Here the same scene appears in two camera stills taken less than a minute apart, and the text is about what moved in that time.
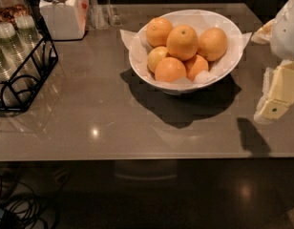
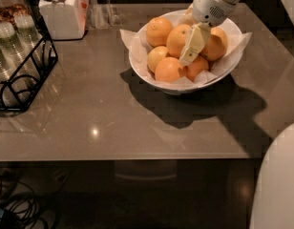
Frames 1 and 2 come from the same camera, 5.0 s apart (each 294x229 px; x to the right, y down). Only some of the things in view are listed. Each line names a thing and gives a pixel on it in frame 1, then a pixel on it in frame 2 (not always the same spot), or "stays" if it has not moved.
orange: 212,44 stays
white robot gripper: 286,32 -> 209,8
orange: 182,42 stays
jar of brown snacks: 8,8 stays
